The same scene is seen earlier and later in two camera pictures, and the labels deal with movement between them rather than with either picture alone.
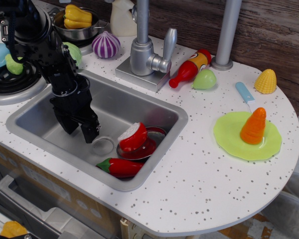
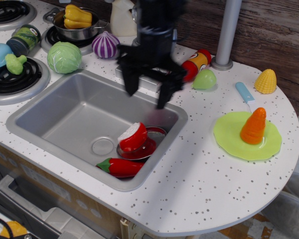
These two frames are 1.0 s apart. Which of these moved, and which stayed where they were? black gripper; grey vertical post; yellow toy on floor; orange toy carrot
Moved: black gripper
Stayed: orange toy carrot; yellow toy on floor; grey vertical post
